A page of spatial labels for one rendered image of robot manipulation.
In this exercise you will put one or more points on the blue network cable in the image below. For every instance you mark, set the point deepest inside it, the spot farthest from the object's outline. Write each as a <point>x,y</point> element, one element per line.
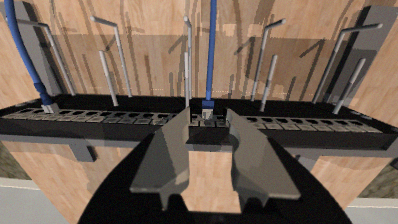
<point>12,22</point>

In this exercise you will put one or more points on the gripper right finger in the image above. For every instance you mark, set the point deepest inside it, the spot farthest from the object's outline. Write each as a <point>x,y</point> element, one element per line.
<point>262,168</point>

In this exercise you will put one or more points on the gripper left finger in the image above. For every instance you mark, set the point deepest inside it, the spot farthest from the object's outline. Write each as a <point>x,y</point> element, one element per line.
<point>142,182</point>

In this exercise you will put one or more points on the network cable plug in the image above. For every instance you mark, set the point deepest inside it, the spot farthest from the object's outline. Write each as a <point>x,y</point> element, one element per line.
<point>207,108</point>

